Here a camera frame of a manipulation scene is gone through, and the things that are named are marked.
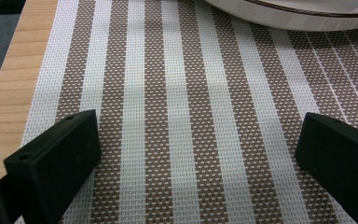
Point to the brown white striped woven placemat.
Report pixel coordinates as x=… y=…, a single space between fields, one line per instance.
x=180 y=109

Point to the white plate with brown rim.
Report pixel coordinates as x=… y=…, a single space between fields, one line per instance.
x=286 y=18

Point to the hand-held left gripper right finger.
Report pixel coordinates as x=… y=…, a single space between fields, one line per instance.
x=338 y=161

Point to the dark object on floor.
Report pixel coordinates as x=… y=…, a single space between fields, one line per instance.
x=7 y=6

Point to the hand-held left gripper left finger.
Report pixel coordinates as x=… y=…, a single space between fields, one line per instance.
x=56 y=161

